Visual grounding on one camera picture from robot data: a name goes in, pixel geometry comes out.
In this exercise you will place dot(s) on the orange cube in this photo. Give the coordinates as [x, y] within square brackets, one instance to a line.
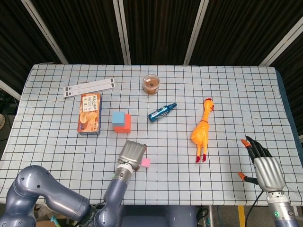
[126, 128]

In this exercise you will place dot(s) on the yellow rubber chicken toy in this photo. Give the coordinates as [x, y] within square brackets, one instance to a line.
[201, 132]

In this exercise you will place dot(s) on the metal table leg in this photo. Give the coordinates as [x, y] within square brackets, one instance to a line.
[211, 216]

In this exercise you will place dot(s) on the clear jar of rubber bands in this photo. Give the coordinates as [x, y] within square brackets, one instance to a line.
[151, 85]

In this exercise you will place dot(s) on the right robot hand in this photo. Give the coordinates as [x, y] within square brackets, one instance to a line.
[270, 172]

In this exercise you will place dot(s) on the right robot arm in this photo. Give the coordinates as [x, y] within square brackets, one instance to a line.
[281, 212]

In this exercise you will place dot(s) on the blue cube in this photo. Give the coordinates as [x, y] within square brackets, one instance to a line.
[118, 118]

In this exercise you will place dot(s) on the white round object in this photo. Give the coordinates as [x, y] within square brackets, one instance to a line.
[2, 121]

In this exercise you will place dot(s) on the white partition post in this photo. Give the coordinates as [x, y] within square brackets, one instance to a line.
[45, 33]
[284, 41]
[9, 89]
[195, 33]
[122, 33]

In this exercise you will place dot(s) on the white checkered tablecloth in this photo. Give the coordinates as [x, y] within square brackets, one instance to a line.
[189, 184]

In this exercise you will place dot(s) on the grey-blue robot torso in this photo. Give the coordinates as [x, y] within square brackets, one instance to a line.
[161, 217]

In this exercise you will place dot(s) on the orange biscuit box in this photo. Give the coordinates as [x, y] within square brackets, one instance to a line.
[90, 113]

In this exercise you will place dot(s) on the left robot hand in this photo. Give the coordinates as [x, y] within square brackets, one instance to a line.
[132, 153]

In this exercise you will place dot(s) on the blue spray bottle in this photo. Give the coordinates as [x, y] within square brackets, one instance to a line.
[158, 114]

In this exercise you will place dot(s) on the long white paper strip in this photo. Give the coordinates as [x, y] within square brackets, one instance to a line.
[90, 90]
[90, 85]

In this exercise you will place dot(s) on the small pink cube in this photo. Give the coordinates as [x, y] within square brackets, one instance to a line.
[146, 163]

